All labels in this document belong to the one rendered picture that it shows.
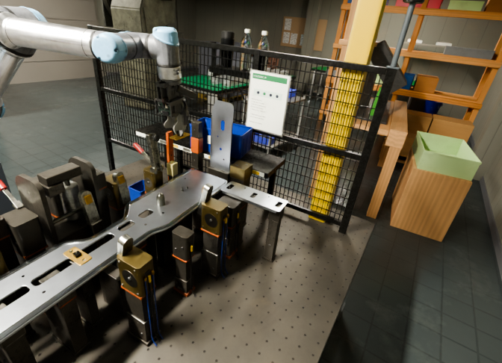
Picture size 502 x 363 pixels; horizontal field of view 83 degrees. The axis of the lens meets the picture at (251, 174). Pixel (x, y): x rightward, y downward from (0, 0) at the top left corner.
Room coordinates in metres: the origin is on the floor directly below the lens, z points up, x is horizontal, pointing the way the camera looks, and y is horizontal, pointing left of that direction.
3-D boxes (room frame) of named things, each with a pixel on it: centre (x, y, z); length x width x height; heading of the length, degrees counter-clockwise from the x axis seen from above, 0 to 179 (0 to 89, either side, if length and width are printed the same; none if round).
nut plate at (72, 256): (0.61, 0.49, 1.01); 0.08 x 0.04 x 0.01; 64
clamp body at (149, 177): (1.11, 0.45, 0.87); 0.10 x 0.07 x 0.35; 64
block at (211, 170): (1.26, 0.16, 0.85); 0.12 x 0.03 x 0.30; 64
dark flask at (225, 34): (1.70, 0.20, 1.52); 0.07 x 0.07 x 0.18
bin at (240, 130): (1.46, 0.18, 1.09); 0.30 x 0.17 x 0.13; 72
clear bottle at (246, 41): (1.65, 0.10, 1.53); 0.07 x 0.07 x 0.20
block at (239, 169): (1.22, 0.05, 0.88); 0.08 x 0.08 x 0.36; 64
